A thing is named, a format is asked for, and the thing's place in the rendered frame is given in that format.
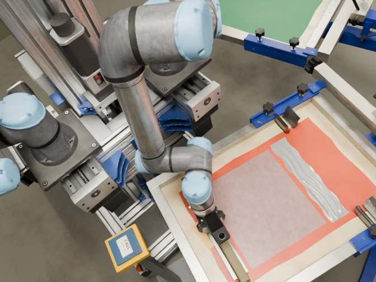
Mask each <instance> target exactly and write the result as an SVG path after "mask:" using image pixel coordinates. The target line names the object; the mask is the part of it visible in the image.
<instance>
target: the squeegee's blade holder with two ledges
mask: <svg viewBox="0 0 376 282"><path fill-rule="evenodd" d="M207 234H208V236H209V238H210V240H211V241H212V243H213V245H214V247H215V248H216V250H217V252H218V253H219V256H220V257H221V259H222V260H223V262H224V264H225V266H226V268H227V269H228V271H229V273H230V275H231V277H232V278H233V280H236V279H237V277H236V275H235V273H234V272H233V270H232V268H231V266H230V265H229V263H228V261H227V259H226V258H225V256H224V255H223V253H222V251H221V249H220V247H219V246H218V244H217V243H216V241H215V239H214V238H213V236H212V234H211V233H210V232H209V233H207ZM227 241H228V243H229V244H230V246H231V248H232V250H233V251H234V253H235V254H236V256H237V258H238V259H239V261H240V263H241V264H242V266H243V268H244V269H245V271H246V273H248V269H247V268H246V266H245V264H244V263H243V261H242V259H241V258H240V256H239V254H238V252H237V251H236V249H235V247H234V246H233V245H232V243H231V241H230V239H228V240H227Z"/></svg>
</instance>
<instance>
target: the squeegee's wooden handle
mask: <svg viewBox="0 0 376 282"><path fill-rule="evenodd" d="M218 246H219V247H220V249H221V251H222V253H223V255H224V256H225V258H226V259H227V261H228V263H229V265H230V266H231V268H232V270H233V272H234V273H235V275H236V277H237V279H238V281H239V282H250V278H249V276H248V275H247V273H246V271H245V269H244V268H243V266H242V264H241V263H240V261H239V259H238V258H237V256H236V254H235V253H234V251H233V250H232V248H231V246H230V244H229V243H228V241H225V242H224V243H222V244H221V245H219V244H218Z"/></svg>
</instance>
